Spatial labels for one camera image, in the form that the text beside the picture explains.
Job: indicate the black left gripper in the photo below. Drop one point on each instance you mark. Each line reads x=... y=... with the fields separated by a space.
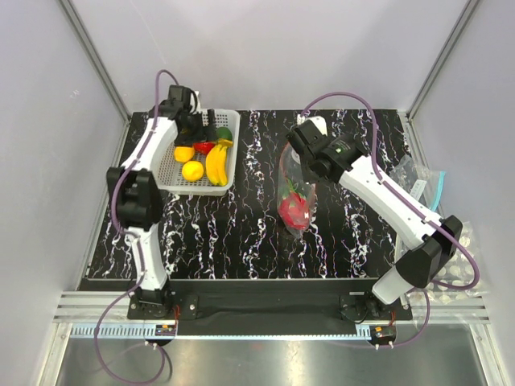
x=203 y=133

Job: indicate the yellow lemon fruit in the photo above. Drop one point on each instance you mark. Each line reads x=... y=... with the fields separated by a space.
x=184 y=154

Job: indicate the yellow banana bunch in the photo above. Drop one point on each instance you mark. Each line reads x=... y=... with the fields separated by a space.
x=215 y=163

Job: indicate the clear bag with orange zipper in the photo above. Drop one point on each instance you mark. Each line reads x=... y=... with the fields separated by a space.
x=289 y=168

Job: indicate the white plastic perforated basket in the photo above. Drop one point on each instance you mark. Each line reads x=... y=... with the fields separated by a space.
x=169 y=172

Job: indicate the pink dragon fruit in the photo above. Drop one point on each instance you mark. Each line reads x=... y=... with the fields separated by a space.
x=296 y=202

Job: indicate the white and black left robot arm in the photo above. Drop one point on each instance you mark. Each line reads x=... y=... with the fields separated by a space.
x=136 y=204

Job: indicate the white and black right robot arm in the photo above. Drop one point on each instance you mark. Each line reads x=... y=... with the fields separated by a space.
x=424 y=232

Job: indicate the clear bag with blue zipper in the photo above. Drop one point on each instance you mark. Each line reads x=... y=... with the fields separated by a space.
x=423 y=184

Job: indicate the clear bag of round items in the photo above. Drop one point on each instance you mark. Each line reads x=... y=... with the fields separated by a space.
x=459 y=272

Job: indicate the red apple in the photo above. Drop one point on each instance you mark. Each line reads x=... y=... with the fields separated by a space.
x=204 y=147

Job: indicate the green avocado fruit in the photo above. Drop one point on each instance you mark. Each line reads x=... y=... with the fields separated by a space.
x=224 y=133

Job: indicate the small yellow fruit middle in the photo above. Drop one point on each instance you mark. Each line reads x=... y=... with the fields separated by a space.
x=193 y=171

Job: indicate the black marble pattern mat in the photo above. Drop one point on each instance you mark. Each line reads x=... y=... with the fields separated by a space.
x=239 y=235

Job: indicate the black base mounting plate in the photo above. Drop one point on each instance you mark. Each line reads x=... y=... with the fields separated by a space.
x=263 y=308

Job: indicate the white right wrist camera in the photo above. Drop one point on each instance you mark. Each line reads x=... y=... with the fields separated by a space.
x=318 y=121

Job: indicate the white slotted cable duct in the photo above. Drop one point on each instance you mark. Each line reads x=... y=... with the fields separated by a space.
x=124 y=331

